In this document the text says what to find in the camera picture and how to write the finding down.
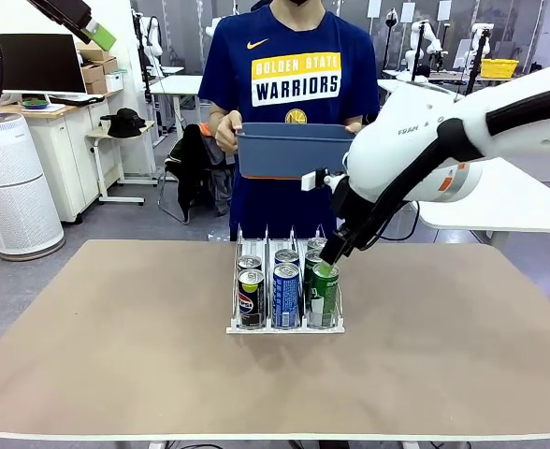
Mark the person's left hand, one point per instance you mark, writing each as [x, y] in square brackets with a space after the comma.
[355, 128]

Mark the black stand pole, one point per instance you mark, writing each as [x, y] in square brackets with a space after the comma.
[419, 51]
[478, 61]

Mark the black computer monitor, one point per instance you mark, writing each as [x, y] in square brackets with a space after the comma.
[36, 61]

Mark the blue plate green contents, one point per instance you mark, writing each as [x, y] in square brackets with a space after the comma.
[35, 104]

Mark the black hat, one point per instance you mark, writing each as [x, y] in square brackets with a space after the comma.
[124, 122]

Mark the large white side table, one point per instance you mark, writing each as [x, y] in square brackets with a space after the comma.
[513, 210]

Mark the chair with clothes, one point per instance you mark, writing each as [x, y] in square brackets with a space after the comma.
[191, 159]

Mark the white plastic can dispenser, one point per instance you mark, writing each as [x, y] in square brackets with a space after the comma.
[284, 329]

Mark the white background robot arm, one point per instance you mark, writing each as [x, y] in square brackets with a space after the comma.
[152, 42]
[431, 44]
[480, 27]

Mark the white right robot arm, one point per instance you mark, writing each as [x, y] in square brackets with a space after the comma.
[396, 140]

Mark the yellow plastic basket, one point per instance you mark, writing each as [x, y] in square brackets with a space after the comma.
[499, 68]

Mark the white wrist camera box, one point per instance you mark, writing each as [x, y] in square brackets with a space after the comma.
[310, 181]

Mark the cardboard box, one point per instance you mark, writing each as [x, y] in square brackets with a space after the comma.
[110, 64]
[93, 77]
[92, 50]

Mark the white box teal lid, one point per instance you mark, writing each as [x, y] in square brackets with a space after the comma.
[115, 80]

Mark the black Pepsi can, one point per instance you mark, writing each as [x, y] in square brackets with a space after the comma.
[250, 261]
[250, 304]

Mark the small white rolling table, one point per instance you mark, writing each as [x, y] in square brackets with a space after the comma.
[99, 163]

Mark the orange jacket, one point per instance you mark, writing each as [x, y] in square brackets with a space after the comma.
[204, 128]

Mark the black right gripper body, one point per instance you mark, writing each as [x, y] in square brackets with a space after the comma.
[352, 210]

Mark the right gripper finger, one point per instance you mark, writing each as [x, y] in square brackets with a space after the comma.
[335, 250]
[326, 270]

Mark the blue beverage can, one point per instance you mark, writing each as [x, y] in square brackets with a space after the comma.
[285, 299]
[286, 256]

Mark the person's right forearm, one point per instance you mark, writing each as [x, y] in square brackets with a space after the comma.
[216, 114]

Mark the person in blue shirt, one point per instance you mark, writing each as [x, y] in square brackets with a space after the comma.
[293, 47]

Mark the person's right hand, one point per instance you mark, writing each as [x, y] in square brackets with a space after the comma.
[228, 133]

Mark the dark green white-label can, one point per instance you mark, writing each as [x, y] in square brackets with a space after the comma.
[326, 294]

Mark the white air purifier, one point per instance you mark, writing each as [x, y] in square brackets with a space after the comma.
[13, 187]

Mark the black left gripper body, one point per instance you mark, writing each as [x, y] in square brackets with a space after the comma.
[64, 11]

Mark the black keyboard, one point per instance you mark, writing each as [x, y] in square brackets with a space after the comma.
[74, 98]

